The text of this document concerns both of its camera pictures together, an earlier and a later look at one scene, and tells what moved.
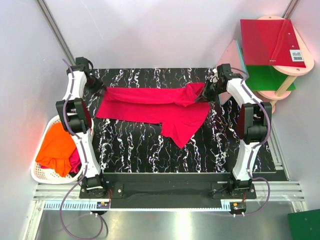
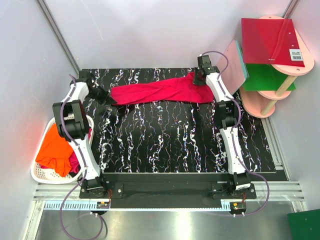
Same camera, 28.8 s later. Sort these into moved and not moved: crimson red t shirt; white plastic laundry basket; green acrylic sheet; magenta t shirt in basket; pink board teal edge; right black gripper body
Moved: right black gripper body; crimson red t shirt
Not moved: pink board teal edge; magenta t shirt in basket; green acrylic sheet; white plastic laundry basket
